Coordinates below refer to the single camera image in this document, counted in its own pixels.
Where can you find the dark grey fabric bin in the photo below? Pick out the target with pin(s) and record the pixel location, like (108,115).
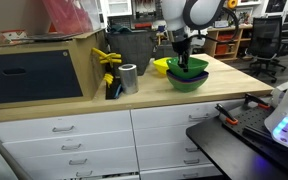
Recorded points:
(134,50)

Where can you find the white wall cabinet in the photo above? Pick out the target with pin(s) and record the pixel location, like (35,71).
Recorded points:
(117,8)

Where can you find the black orange clamp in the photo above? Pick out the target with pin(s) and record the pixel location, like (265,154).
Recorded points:
(230,120)
(264,106)

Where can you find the small printed paper box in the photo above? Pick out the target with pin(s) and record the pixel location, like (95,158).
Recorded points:
(12,36)

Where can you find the white drawer cabinet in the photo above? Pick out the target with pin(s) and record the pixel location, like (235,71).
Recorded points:
(100,146)

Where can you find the dark flat board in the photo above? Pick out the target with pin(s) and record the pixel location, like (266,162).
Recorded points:
(50,36)

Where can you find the yellow tape roll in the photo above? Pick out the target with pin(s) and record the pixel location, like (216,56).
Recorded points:
(228,5)

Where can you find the wooden shelf unit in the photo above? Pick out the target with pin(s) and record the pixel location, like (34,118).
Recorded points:
(247,36)

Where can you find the silver metal cup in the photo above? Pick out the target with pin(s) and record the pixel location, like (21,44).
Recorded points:
(128,80)

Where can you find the black tool holder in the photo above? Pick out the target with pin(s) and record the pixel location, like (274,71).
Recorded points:
(110,91)

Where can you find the red translucent storage container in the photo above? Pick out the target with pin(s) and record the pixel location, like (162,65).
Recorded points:
(67,16)

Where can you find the large box with dark panel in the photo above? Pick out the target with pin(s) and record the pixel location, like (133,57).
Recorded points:
(84,66)

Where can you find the black side table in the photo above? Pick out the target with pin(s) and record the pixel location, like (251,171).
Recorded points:
(224,153)

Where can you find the black pegboard plate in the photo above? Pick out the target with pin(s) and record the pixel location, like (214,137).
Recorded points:
(250,120)

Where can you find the yellow clamp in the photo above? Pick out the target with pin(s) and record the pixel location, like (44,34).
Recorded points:
(109,57)
(108,79)

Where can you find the green plastic bowl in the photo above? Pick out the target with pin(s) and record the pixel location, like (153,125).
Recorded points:
(187,87)
(197,66)

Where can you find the yellow plastic bowl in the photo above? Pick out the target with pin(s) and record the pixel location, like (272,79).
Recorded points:
(160,65)

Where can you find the orange storage bin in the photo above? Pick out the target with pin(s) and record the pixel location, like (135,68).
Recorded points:
(222,48)

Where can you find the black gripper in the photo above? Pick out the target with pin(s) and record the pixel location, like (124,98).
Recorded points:
(181,43)

